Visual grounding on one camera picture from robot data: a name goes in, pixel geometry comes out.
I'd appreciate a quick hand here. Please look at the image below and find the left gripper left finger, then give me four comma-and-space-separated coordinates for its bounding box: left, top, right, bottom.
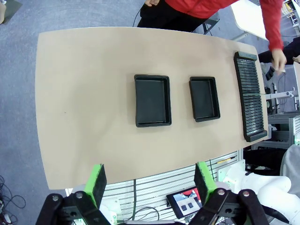
35, 164, 112, 225

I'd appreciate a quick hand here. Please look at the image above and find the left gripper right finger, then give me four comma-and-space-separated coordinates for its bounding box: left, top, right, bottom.
187, 161, 270, 225

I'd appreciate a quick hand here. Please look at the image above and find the person left forearm red sleeve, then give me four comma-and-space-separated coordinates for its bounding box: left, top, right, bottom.
259, 0, 285, 51

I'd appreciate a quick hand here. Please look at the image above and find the black ESD tray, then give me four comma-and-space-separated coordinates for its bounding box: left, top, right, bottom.
134, 74, 173, 128
188, 76, 221, 123

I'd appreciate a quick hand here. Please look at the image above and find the person left hand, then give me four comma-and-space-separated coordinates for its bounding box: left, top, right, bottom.
271, 48, 288, 75

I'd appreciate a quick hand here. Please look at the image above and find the small monitor screen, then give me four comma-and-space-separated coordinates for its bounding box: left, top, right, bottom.
166, 187, 204, 220

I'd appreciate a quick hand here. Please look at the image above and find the black slotted board rack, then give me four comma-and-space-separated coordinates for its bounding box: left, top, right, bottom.
233, 51, 268, 143

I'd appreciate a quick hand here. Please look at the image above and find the grey fabric garment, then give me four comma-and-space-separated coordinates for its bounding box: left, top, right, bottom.
280, 144, 300, 179

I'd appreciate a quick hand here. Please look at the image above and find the person in dark trousers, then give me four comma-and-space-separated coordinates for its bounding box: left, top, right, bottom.
257, 39, 300, 82

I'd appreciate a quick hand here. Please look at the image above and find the grey metal chair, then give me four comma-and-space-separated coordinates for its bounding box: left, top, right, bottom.
192, 11, 221, 36

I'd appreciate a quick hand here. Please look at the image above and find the white side table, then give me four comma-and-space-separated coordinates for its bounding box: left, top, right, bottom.
231, 0, 270, 42

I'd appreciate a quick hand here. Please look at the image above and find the person in red jacket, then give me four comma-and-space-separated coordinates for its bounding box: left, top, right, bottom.
137, 0, 238, 33

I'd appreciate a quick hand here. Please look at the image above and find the white storage shelf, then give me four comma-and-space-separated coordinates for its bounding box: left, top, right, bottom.
282, 0, 300, 36

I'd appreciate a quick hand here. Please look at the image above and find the dark grey floor mat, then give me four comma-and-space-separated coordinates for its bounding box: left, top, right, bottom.
0, 0, 23, 24

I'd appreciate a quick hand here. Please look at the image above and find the black cable loop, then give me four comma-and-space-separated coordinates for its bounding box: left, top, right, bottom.
132, 179, 161, 222

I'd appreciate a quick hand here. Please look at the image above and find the aluminium profile frame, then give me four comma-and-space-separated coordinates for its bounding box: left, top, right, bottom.
252, 111, 300, 150

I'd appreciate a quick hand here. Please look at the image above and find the thin black floor cable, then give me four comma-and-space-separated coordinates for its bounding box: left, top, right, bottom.
133, 4, 143, 28

